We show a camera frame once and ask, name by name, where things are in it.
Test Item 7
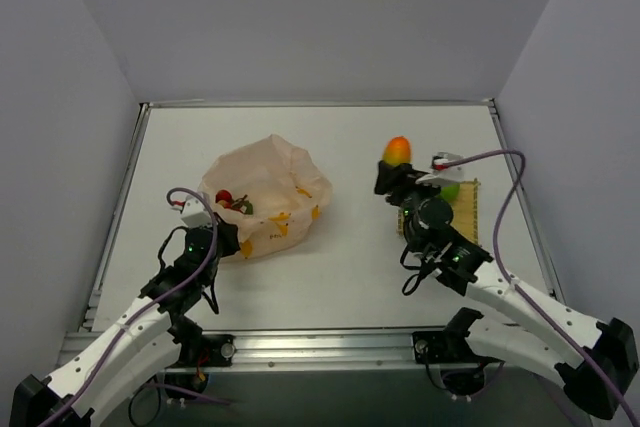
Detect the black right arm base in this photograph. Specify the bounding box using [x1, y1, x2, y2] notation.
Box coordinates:
[412, 330, 504, 402]

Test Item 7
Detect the orange green fake mango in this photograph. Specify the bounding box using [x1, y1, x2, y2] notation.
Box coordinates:
[382, 136, 412, 167]

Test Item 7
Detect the yellow bamboo mat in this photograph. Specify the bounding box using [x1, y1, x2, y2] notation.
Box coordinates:
[396, 179, 480, 243]

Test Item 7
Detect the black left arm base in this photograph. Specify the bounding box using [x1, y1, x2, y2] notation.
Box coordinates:
[163, 334, 236, 400]

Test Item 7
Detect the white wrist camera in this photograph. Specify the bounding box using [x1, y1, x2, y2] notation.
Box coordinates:
[170, 195, 213, 228]
[416, 152, 464, 187]

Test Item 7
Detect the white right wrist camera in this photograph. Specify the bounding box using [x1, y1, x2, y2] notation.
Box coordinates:
[416, 152, 464, 187]

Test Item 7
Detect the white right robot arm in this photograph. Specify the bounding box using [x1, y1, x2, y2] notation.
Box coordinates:
[374, 154, 639, 425]

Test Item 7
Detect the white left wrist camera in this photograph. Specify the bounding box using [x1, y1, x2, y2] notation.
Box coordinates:
[170, 195, 213, 228]

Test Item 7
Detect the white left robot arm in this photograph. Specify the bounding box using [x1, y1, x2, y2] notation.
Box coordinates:
[9, 221, 240, 426]

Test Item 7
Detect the red lychee bunch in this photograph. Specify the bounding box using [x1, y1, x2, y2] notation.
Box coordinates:
[215, 189, 254, 215]

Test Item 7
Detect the translucent banana print plastic bag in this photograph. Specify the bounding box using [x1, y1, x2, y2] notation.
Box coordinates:
[198, 134, 333, 262]

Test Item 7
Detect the aluminium table frame rail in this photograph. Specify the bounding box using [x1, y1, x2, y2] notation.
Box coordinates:
[94, 103, 550, 372]

